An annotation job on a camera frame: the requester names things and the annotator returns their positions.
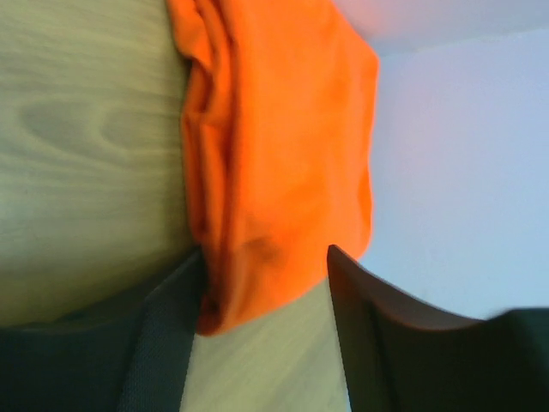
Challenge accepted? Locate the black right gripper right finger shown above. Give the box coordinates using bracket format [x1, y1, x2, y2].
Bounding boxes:
[327, 246, 548, 411]

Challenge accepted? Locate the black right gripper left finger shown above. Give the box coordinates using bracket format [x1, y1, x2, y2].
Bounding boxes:
[1, 248, 204, 411]

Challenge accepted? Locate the orange t-shirt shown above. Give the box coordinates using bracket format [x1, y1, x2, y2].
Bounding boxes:
[168, 1, 378, 336]

